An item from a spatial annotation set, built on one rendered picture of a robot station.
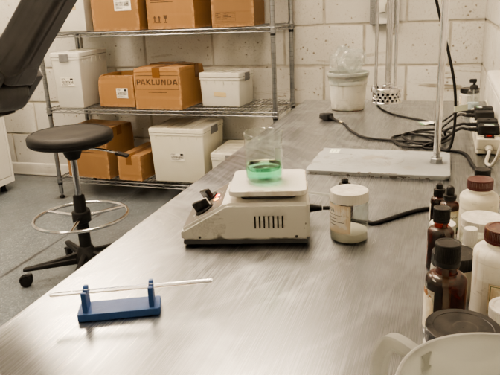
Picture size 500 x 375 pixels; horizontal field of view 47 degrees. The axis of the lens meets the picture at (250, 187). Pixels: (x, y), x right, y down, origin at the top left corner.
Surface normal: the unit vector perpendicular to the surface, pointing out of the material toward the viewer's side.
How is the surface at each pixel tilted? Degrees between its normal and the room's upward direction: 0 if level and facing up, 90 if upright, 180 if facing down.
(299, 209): 90
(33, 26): 87
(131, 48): 90
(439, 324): 0
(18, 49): 83
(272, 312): 0
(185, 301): 0
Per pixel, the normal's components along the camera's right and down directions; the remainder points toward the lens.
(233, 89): -0.39, 0.33
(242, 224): -0.07, 0.31
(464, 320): -0.04, -0.95
